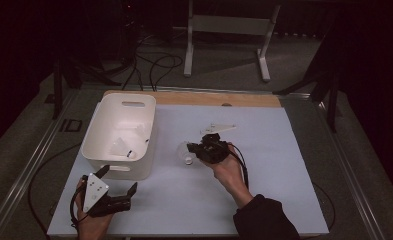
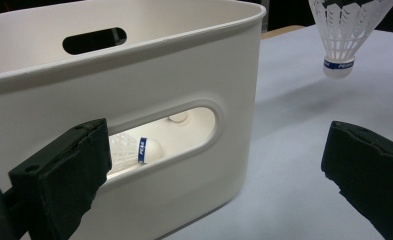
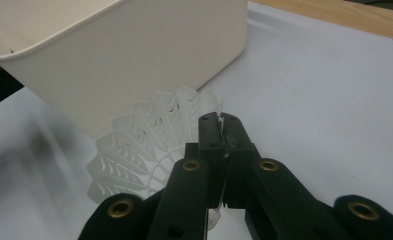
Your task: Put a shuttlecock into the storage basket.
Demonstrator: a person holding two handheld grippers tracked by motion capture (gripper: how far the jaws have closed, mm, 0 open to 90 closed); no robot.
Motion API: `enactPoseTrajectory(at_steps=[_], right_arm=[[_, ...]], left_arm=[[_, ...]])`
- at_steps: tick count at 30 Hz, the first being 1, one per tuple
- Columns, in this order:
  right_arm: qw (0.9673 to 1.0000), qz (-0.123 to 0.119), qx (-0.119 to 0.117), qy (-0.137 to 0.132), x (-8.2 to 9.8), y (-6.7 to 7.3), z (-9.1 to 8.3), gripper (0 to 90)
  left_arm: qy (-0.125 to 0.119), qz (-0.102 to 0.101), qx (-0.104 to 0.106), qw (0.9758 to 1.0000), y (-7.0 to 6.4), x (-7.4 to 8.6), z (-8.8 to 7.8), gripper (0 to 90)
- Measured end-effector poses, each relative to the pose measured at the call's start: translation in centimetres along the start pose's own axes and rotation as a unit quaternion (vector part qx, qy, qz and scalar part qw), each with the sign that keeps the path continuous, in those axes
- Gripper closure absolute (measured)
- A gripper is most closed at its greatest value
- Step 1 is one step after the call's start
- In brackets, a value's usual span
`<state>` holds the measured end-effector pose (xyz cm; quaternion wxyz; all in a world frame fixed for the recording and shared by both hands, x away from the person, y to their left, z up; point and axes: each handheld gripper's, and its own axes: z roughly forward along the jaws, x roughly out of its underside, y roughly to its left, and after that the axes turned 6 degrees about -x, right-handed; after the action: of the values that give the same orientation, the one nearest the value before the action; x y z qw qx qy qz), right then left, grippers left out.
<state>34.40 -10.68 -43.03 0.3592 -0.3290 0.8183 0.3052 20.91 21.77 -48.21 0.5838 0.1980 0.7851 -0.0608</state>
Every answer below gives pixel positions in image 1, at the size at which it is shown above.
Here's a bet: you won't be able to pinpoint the light blue table mat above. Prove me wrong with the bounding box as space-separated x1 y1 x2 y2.
47 102 330 238

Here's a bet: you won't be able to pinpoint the left hand-held gripper black cable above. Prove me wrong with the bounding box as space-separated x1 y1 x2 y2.
27 143 88 236

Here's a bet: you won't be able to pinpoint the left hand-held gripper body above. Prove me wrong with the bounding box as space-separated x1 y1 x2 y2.
82 172 132 218

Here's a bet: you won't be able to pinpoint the person's right hand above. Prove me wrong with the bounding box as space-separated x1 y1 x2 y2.
202 143 252 204

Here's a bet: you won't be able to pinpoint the wooden table board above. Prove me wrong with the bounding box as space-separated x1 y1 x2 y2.
102 89 282 108

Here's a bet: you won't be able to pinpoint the black floor cables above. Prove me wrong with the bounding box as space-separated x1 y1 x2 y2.
122 33 184 92

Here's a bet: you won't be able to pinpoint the black tripod stand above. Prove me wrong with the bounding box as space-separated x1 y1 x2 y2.
272 29 340 134
52 49 122 120

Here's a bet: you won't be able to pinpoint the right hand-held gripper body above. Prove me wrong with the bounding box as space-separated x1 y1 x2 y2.
197 123 237 164

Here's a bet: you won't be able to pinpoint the hand-held gripper black cable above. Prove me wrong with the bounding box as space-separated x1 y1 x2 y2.
228 143 336 231
27 143 88 236

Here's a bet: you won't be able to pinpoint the person's left hand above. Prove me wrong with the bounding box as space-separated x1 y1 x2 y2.
75 178 113 240

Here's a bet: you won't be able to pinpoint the white shuttlecock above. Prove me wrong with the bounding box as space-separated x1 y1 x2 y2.
133 122 152 145
176 140 196 166
108 137 138 160

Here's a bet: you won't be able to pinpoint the right hand-held gripper black cable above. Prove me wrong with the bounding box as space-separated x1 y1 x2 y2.
228 143 336 231

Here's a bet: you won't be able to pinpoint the white plastic bin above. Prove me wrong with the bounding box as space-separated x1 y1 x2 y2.
80 92 157 182

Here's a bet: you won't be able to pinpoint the white metal stand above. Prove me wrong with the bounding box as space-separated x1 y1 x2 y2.
183 0 282 83

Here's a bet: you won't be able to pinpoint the aluminium floor rail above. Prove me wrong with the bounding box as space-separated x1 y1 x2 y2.
277 91 385 240
0 88 82 240

